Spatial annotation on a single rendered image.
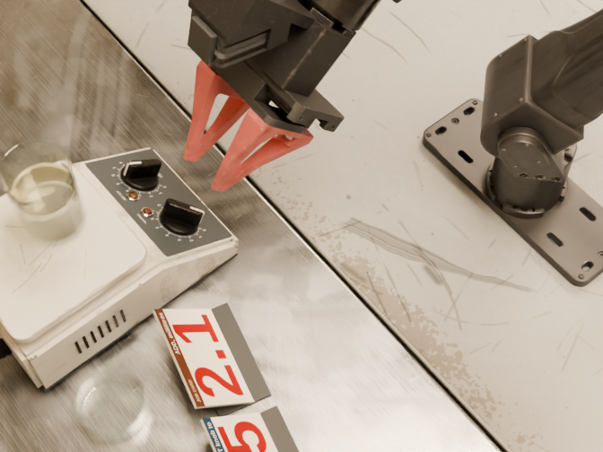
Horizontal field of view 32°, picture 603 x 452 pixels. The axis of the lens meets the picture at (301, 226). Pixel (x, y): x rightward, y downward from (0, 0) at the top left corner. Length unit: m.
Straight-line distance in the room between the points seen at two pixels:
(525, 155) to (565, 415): 0.21
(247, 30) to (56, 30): 0.43
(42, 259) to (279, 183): 0.23
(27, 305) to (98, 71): 0.31
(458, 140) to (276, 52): 0.28
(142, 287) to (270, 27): 0.25
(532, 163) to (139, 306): 0.33
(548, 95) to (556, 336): 0.21
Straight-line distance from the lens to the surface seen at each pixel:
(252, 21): 0.67
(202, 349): 0.84
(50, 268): 0.82
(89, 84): 1.03
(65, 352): 0.83
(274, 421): 0.83
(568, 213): 0.93
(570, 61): 0.79
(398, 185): 0.94
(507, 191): 0.91
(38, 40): 1.08
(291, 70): 0.72
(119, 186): 0.88
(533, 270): 0.91
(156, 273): 0.83
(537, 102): 0.80
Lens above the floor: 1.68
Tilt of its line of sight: 59 degrees down
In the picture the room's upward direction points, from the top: 2 degrees counter-clockwise
